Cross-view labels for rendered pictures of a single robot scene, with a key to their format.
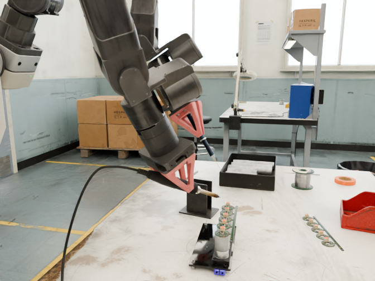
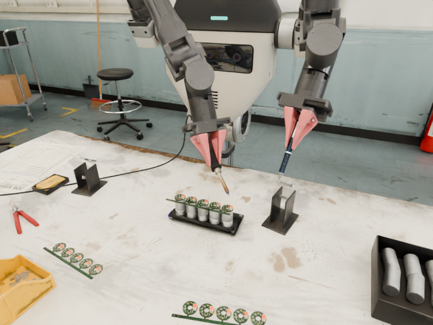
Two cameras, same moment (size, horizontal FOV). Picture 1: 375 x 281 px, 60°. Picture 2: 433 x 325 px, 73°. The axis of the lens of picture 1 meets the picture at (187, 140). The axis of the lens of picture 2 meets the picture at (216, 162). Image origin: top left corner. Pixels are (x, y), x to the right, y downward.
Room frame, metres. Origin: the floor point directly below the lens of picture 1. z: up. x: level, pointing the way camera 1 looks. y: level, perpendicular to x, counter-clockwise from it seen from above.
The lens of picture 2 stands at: (0.68, -0.58, 1.19)
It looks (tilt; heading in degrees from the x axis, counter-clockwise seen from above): 28 degrees down; 99
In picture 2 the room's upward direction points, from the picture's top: straight up
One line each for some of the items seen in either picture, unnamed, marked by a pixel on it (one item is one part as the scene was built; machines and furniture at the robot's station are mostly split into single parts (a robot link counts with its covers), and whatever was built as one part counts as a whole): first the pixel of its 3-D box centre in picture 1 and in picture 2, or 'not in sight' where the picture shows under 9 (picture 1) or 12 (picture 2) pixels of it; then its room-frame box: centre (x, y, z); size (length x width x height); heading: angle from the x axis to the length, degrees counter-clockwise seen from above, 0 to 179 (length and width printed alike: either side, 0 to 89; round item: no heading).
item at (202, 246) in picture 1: (215, 245); (206, 218); (0.57, -0.05, 0.76); 0.16 x 0.07 x 0.01; 168
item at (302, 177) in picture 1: (302, 178); not in sight; (0.92, -0.34, 0.78); 0.06 x 0.06 x 0.05
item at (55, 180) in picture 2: not in sight; (51, 184); (0.13, 0.02, 0.76); 0.07 x 0.05 x 0.02; 77
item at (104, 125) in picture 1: (130, 125); not in sight; (4.40, 0.78, 0.38); 1.20 x 0.80 x 0.73; 82
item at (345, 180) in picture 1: (345, 180); not in sight; (0.96, -0.48, 0.76); 0.06 x 0.06 x 0.01
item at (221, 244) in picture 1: (221, 246); (180, 206); (0.52, -0.06, 0.79); 0.02 x 0.02 x 0.05
